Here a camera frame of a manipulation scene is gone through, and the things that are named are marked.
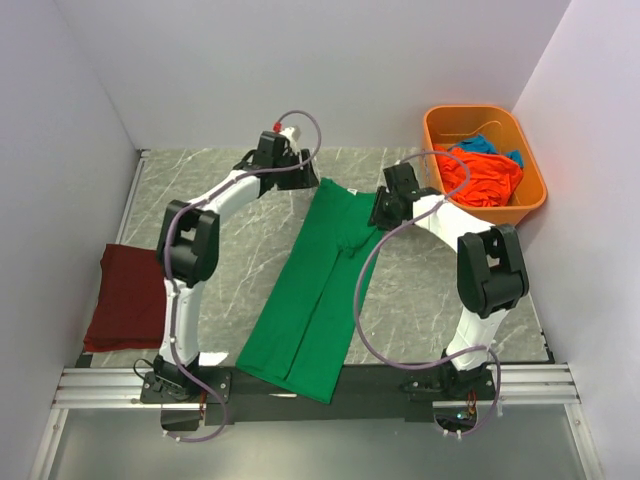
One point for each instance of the folded dark red t shirt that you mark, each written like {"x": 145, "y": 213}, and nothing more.
{"x": 130, "y": 309}

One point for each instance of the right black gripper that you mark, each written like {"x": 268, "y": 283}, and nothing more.
{"x": 384, "y": 223}

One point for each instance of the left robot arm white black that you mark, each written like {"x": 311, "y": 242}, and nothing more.
{"x": 189, "y": 243}

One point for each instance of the orange plastic basket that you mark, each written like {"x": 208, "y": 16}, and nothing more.
{"x": 447, "y": 125}

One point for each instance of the orange t shirt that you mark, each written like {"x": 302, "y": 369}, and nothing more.
{"x": 493, "y": 177}

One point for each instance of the green t shirt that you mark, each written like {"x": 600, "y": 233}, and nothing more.
{"x": 302, "y": 336}

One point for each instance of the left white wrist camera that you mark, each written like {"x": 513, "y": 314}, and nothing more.
{"x": 291, "y": 133}

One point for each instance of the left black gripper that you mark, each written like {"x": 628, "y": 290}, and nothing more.
{"x": 306, "y": 178}

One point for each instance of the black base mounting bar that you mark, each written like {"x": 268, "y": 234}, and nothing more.
{"x": 362, "y": 392}

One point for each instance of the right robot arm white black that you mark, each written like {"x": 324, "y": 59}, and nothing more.
{"x": 490, "y": 270}

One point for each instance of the blue t shirt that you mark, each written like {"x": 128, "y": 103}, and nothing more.
{"x": 480, "y": 144}

